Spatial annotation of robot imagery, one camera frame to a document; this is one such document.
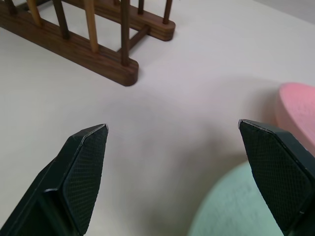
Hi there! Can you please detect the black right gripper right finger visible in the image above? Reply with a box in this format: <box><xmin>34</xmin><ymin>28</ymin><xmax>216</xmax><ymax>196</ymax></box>
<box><xmin>238</xmin><ymin>119</ymin><xmax>315</xmax><ymax>236</ymax></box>

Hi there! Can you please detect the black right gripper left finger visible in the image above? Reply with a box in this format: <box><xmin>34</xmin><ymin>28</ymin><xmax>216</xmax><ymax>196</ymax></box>
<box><xmin>0</xmin><ymin>123</ymin><xmax>109</xmax><ymax>236</ymax></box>

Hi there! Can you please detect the wooden dish rack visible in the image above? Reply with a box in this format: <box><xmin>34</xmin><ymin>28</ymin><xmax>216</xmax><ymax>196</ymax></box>
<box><xmin>0</xmin><ymin>0</ymin><xmax>176</xmax><ymax>87</ymax></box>

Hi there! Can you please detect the pink round plate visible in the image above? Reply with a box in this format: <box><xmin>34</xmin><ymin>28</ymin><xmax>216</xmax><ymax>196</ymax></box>
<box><xmin>275</xmin><ymin>82</ymin><xmax>315</xmax><ymax>158</ymax></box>

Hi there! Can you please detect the green round plate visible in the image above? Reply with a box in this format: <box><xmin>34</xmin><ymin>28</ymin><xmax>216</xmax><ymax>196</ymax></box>
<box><xmin>187</xmin><ymin>162</ymin><xmax>284</xmax><ymax>236</ymax></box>

